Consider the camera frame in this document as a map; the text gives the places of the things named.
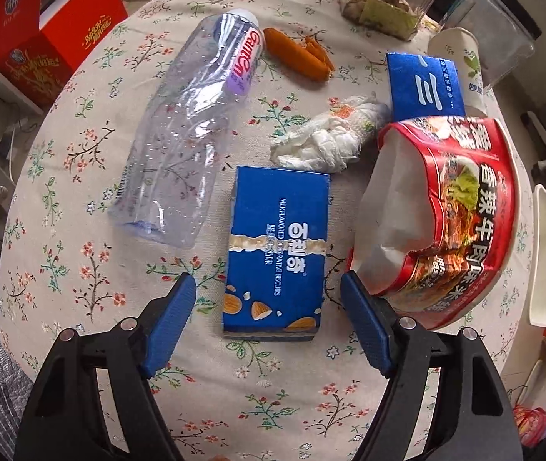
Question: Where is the clear plastic water bottle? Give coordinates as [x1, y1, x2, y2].
[110, 8, 264, 249]

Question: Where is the white paper cup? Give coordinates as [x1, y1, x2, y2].
[427, 27, 487, 118]

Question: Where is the orange peel piece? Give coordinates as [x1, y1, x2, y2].
[264, 28, 336, 82]

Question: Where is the red instant noodle cup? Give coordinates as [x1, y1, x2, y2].
[349, 116, 520, 330]

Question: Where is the blue biscuit box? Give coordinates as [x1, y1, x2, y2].
[222, 167, 329, 342]

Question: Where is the crumpled white tissue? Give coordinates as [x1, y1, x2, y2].
[270, 95, 392, 174]

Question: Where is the small blue carton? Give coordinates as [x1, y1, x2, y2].
[387, 52, 466, 122]

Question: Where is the red gift box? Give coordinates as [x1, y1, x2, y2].
[0, 0, 127, 108]

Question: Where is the clear jar with nuts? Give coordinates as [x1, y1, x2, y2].
[442, 0, 542, 88]

